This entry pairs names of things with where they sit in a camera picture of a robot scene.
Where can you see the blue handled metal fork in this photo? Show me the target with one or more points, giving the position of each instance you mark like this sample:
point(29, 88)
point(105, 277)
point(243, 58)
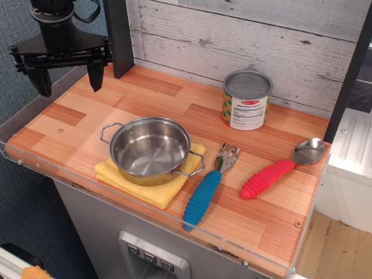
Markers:
point(200, 200)

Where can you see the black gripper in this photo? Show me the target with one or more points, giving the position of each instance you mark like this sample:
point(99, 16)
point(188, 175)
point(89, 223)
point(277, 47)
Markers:
point(61, 45)

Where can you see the red handled metal spoon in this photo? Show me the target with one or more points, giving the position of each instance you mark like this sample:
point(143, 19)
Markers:
point(307, 152)

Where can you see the dark vertical post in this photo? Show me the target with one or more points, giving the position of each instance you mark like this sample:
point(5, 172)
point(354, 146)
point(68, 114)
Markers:
point(350, 79)
point(118, 28)

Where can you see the dark vertical post left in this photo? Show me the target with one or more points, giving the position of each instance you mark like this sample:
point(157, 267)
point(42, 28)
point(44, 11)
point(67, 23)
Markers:
point(118, 28)

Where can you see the toy food can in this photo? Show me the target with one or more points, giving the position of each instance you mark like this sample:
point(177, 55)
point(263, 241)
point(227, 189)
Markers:
point(246, 99)

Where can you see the orange object bottom left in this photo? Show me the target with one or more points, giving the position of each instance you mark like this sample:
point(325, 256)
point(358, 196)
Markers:
point(34, 272)

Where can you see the stainless steel pot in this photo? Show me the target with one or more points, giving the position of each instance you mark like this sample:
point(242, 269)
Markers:
point(151, 151)

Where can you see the white toy sink unit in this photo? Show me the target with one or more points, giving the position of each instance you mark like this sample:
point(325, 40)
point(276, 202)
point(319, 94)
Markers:
point(345, 191)

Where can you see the yellow folded cloth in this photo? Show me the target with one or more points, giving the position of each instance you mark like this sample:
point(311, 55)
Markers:
point(159, 196)

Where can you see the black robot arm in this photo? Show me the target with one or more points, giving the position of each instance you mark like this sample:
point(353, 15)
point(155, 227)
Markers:
point(53, 12)

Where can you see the clear acrylic table guard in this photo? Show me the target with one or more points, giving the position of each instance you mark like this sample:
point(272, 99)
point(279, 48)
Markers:
point(236, 238)

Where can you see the grey cabinet with dispenser panel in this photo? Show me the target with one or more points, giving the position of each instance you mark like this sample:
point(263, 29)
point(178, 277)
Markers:
point(124, 243)

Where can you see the black white object bottom left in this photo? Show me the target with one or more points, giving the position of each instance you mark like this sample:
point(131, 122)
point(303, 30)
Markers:
point(14, 259)

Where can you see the dark vertical post right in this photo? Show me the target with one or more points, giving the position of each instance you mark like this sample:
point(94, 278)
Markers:
point(350, 79)

